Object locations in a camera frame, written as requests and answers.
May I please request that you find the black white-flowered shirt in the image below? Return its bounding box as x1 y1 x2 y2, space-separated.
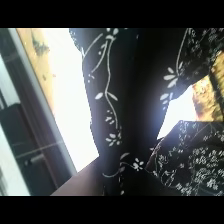
69 27 224 197

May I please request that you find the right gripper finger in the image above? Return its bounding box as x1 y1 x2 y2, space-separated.
50 155 106 197

